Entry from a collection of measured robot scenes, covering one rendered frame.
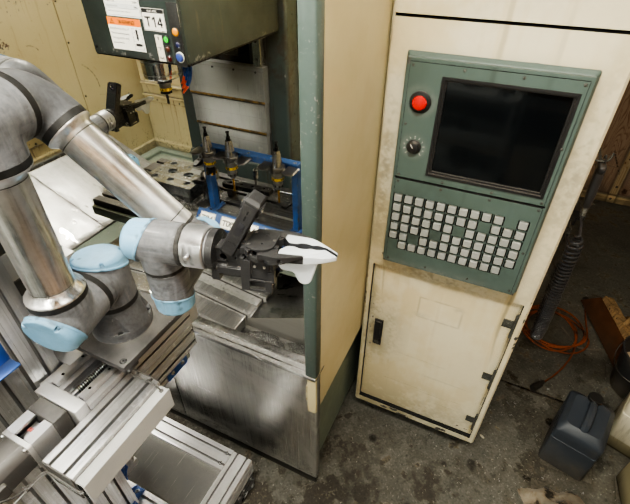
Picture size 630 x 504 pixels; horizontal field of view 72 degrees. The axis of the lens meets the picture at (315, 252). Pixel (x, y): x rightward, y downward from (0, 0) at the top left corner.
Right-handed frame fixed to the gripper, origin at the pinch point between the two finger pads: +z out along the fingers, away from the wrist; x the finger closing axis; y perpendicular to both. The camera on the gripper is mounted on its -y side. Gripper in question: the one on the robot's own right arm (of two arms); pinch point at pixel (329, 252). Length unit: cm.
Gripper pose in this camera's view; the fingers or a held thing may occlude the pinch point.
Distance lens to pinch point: 69.2
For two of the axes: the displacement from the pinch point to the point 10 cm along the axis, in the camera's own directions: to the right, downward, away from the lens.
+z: 9.8, 1.2, -1.5
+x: -2.0, 4.9, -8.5
